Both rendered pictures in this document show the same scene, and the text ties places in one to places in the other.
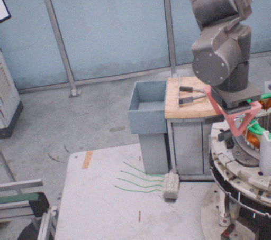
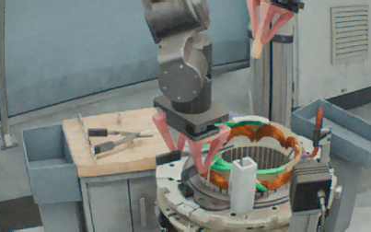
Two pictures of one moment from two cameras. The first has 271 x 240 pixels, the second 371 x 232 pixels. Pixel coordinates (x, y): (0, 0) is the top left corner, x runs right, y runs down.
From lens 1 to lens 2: 0.61 m
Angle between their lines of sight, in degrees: 27
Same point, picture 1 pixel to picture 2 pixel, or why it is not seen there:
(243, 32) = (204, 41)
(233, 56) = (202, 67)
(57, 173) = not seen: outside the picture
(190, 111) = (112, 163)
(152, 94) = (42, 148)
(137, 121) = (41, 184)
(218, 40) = (186, 51)
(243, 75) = (207, 91)
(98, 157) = not seen: outside the picture
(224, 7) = (185, 17)
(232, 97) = (198, 120)
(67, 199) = not seen: outside the picture
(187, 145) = (110, 217)
